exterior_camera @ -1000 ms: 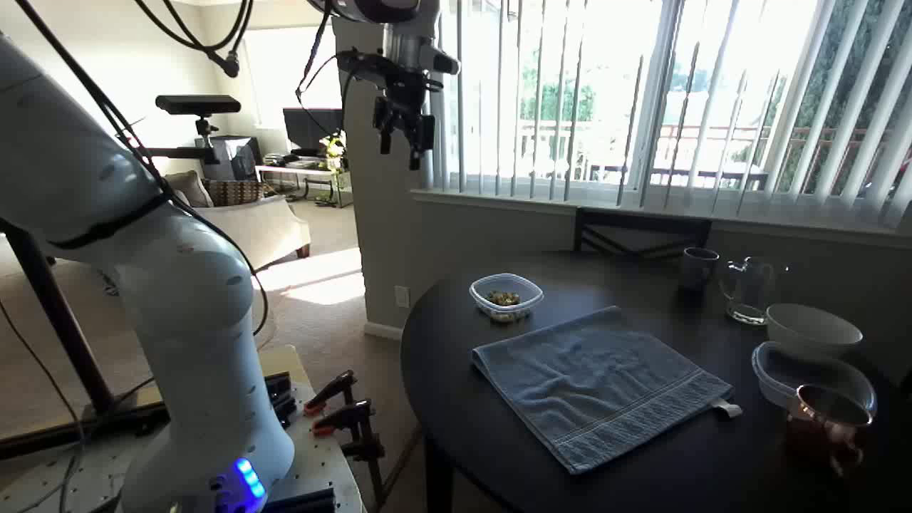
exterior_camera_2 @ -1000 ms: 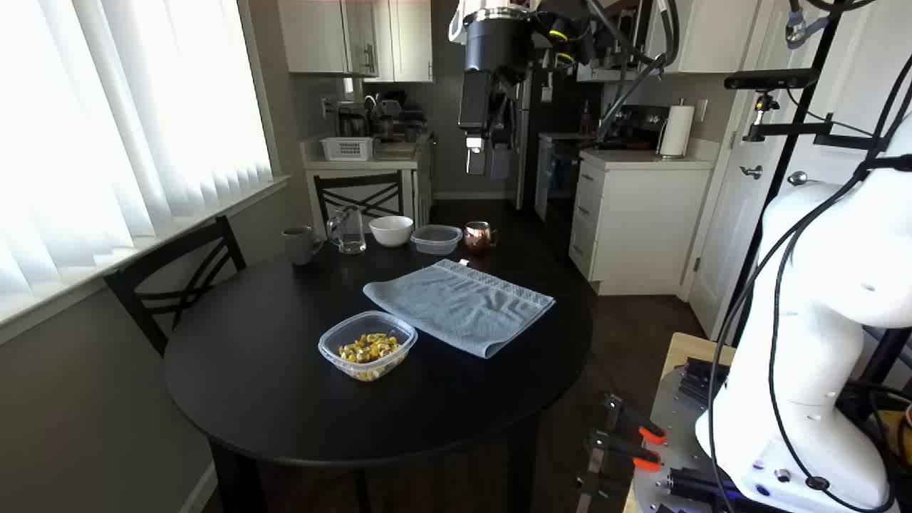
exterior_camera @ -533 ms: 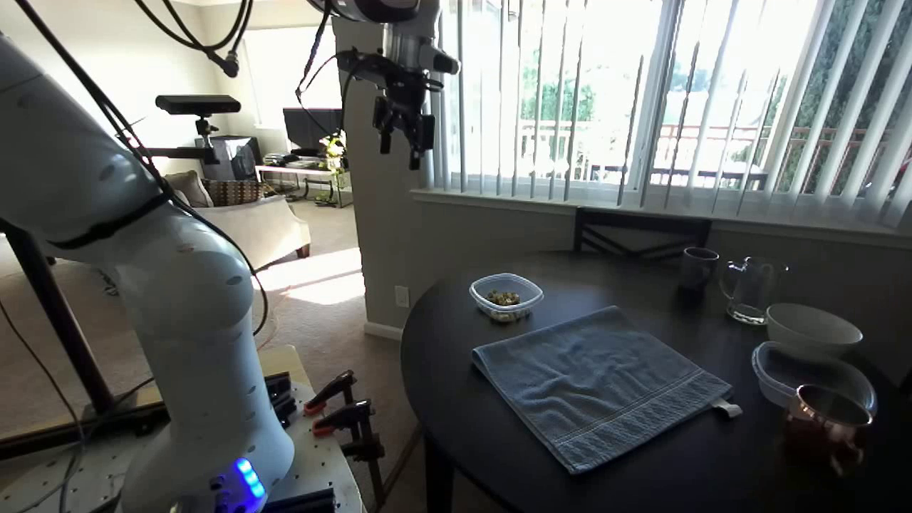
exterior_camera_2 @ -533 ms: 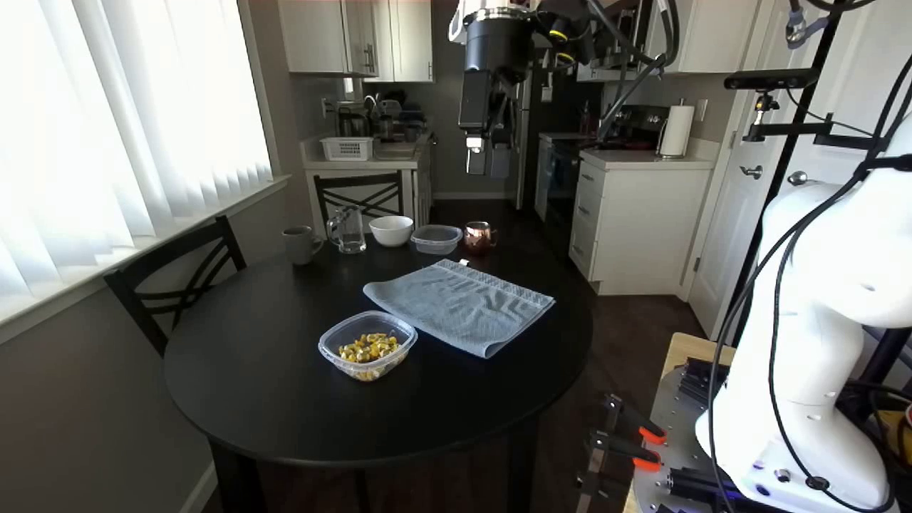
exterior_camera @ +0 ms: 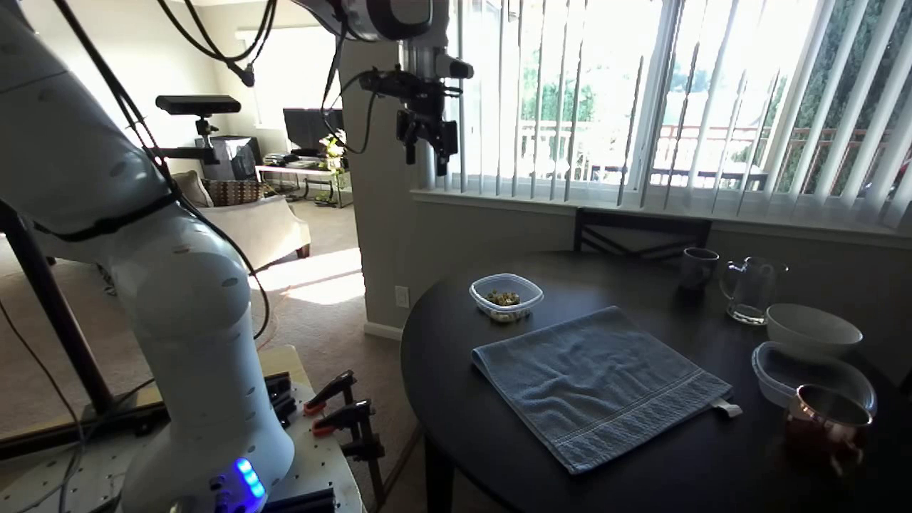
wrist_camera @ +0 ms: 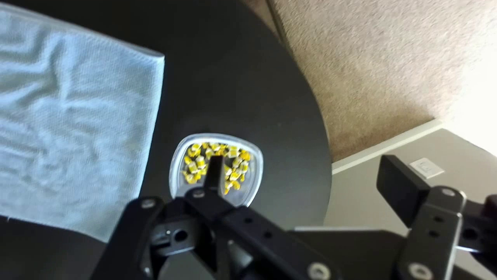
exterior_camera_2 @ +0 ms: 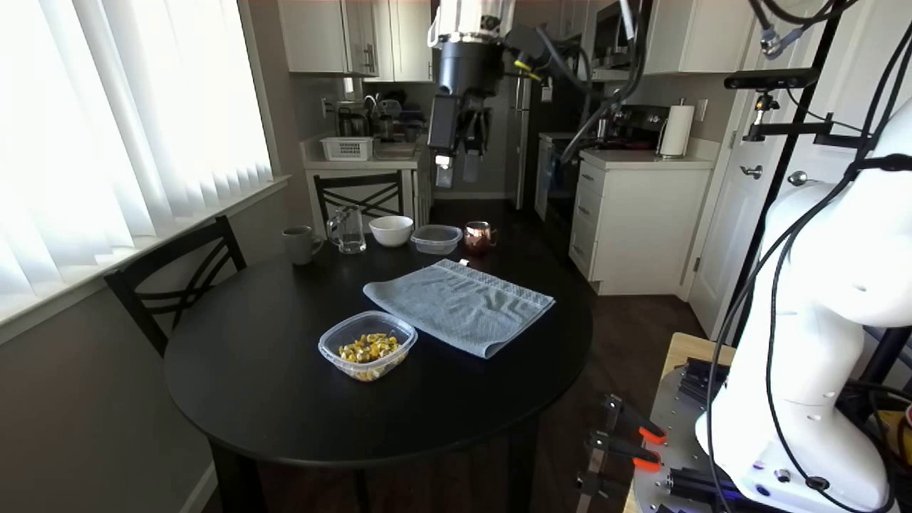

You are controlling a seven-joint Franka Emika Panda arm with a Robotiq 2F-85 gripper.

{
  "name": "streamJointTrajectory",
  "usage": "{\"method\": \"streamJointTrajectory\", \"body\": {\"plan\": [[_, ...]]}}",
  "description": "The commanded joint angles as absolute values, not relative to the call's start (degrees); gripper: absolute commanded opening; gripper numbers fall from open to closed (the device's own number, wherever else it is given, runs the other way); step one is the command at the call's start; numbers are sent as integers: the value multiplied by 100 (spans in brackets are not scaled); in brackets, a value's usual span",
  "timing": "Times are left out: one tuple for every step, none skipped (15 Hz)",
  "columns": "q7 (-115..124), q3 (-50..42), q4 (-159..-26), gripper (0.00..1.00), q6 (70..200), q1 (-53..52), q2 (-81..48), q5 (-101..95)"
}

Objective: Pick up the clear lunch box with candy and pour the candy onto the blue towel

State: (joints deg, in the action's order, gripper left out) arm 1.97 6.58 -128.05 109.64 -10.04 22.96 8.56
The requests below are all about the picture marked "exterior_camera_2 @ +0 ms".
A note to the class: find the white plastic basket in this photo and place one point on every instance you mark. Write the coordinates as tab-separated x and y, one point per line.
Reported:
346	146

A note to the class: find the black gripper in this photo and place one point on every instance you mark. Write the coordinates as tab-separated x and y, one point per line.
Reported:
469	66

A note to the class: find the white door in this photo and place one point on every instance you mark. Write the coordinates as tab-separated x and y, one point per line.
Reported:
737	201

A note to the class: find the white bowl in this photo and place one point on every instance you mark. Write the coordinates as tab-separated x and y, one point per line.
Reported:
391	230

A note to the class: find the clear lidded food container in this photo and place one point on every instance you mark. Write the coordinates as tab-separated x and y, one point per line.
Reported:
435	239

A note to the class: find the clear glass pitcher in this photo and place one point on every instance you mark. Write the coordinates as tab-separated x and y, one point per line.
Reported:
349	231

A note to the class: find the black coffee machine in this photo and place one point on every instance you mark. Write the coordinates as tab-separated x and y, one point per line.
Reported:
379	116

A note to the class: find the copper mug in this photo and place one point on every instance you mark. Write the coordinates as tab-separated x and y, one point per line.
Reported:
477	236

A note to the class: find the white vertical blinds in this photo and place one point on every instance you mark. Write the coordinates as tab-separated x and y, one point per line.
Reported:
123	116

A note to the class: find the white kitchen base cabinet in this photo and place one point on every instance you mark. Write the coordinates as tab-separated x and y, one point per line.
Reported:
636	223

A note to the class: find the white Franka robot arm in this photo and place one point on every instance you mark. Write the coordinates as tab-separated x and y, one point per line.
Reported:
835	286

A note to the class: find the perforated robot mounting plate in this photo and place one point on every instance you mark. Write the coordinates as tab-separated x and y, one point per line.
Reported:
678	417

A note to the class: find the black camera stand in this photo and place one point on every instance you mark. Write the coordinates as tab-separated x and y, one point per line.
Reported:
778	143

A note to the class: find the blue towel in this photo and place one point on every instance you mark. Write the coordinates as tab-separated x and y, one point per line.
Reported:
460	306

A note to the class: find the black cross-back chair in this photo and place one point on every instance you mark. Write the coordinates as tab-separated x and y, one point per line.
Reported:
174	286
359	197

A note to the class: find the white paper towel roll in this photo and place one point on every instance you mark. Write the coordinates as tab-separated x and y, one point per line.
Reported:
677	130

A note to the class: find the white upper wall cabinet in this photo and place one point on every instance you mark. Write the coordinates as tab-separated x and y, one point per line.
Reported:
328	35

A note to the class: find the gray mug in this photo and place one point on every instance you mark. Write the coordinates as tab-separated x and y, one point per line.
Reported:
302	246

